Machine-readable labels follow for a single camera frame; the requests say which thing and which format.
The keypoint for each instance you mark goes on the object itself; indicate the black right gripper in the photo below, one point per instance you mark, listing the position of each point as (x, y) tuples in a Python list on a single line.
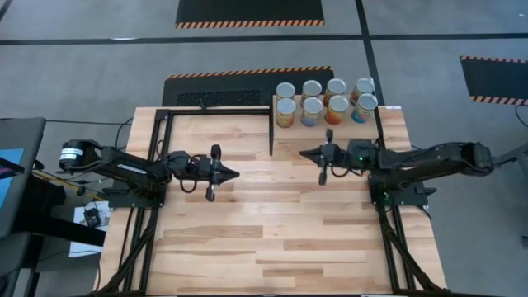
[(334, 154)]

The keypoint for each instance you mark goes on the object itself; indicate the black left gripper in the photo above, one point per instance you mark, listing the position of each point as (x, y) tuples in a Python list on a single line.
[(212, 173)]

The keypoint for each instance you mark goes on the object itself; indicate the peaches tin can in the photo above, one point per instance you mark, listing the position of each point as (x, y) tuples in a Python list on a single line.
[(312, 87), (312, 105)]

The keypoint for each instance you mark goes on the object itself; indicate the green beans tin can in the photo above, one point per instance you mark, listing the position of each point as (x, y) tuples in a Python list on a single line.
[(286, 108), (285, 89)]

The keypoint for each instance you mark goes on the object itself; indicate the orange labelled tin can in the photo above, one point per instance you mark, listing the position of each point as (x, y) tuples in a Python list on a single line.
[(338, 103)]

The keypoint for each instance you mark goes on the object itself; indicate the corn tin can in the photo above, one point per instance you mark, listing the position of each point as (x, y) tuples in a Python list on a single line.
[(336, 86)]

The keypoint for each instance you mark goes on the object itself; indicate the colourful labelled tin can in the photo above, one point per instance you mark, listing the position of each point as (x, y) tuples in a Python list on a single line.
[(366, 101)]

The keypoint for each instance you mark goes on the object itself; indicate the blue labelled tin can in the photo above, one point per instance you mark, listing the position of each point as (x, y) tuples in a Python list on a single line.
[(364, 85)]

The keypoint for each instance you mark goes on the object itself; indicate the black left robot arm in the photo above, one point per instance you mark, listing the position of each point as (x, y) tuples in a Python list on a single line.
[(132, 169)]

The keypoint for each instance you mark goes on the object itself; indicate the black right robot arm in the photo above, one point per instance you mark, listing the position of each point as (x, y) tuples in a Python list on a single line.
[(433, 158)]

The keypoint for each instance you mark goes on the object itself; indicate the black mat with striped edge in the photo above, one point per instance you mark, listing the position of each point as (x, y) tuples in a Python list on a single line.
[(247, 10), (214, 88), (499, 78)]

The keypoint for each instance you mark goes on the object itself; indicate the small black device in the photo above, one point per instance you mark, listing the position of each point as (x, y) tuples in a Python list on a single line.
[(92, 216)]

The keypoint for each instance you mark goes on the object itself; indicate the white paper sheet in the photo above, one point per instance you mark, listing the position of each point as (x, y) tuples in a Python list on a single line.
[(84, 249)]

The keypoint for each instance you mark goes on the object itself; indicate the black desk base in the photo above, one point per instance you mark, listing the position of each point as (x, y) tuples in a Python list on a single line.
[(62, 231)]

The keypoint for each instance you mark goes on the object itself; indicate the grey monitor with blue screen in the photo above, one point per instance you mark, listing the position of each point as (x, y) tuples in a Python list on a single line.
[(29, 165)]

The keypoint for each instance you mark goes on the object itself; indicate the grey stand leg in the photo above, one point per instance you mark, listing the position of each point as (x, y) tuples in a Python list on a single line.
[(513, 156)]

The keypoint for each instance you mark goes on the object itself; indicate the black shelf side post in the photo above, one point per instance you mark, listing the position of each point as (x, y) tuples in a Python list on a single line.
[(271, 136)]

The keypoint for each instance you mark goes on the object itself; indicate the black aluminium table frame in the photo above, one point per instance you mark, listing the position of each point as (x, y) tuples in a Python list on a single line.
[(378, 123), (227, 111)]

